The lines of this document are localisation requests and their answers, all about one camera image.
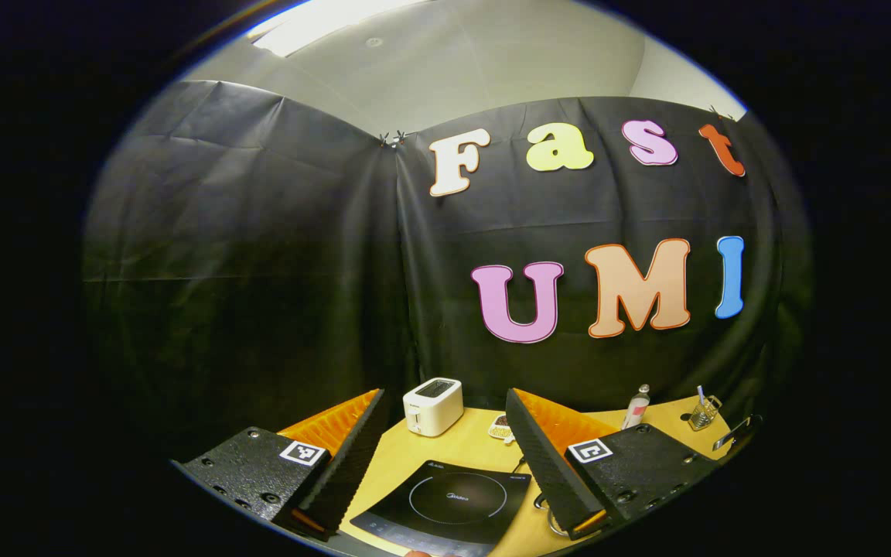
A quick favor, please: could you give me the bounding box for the clear bottle with pink label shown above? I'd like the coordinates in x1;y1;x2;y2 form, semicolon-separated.
621;384;651;431

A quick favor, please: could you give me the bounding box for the wire mesh holder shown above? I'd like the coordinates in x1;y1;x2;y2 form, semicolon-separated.
688;395;722;432

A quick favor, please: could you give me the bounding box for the steel pot with black handle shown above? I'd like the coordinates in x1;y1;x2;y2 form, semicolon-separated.
532;492;570;538

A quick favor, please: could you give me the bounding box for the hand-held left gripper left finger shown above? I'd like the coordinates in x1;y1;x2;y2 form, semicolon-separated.
170;388;389;542

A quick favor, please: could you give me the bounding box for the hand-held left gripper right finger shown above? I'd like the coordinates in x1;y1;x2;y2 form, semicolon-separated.
504;388;725;542

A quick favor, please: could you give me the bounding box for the black induction cooktop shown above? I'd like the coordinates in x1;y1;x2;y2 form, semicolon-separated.
349;460;533;557

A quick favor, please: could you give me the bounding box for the white toaster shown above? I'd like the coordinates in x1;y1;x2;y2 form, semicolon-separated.
402;378;464;438

